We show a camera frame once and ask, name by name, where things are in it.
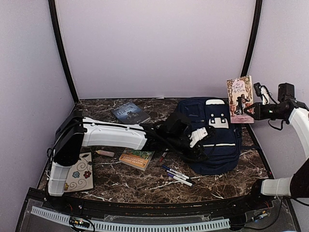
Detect black front rail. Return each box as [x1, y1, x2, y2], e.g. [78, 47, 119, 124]
[22, 188, 293, 218]

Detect orange treehouse paperback book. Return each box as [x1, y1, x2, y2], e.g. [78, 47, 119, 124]
[119, 148, 155, 171]

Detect white slotted cable duct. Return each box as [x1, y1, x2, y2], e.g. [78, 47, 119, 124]
[30, 206, 230, 232]

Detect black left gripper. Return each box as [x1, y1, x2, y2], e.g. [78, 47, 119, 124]
[166, 131, 209, 163]

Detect red capped white marker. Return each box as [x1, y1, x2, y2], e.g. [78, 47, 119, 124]
[159, 152, 167, 162]

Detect purple capped white marker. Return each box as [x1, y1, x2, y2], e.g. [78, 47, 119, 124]
[167, 170, 190, 180]

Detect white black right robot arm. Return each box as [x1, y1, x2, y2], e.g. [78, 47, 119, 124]
[244, 99, 309, 210]

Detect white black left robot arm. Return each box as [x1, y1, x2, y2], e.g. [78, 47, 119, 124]
[47, 117, 215, 211]

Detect blue capped white marker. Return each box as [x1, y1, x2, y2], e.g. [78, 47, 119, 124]
[162, 165, 184, 175]

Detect navy blue backpack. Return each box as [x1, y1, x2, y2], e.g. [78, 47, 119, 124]
[176, 97, 242, 175]

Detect pink floral paperback book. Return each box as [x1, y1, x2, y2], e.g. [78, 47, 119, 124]
[226, 75, 254, 124]

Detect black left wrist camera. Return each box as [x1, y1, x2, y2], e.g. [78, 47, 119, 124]
[165, 112, 191, 135]

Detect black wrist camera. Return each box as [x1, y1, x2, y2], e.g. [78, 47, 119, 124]
[165, 112, 191, 135]
[278, 83, 295, 102]

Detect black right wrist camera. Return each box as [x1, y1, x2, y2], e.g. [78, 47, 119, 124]
[278, 83, 295, 102]

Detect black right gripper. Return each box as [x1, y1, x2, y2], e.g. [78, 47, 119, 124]
[244, 102, 286, 120]

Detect dark blue hardcover book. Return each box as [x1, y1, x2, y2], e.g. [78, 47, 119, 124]
[112, 102, 151, 125]

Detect black capped white marker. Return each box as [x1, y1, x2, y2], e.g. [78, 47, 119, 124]
[168, 173, 194, 187]

